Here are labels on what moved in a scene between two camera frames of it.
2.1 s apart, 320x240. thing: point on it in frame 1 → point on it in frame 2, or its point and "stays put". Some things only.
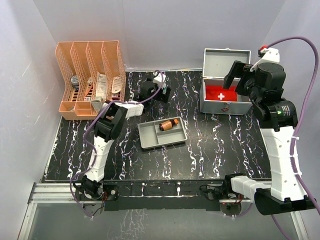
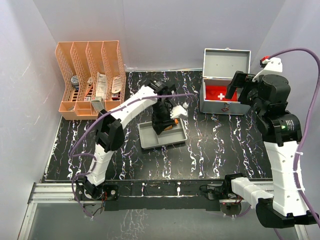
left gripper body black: x=161 y=97 → x=161 y=115
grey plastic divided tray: x=162 y=133 stays put
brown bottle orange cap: x=168 y=125 stays put
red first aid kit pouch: x=217 y=92 stays put
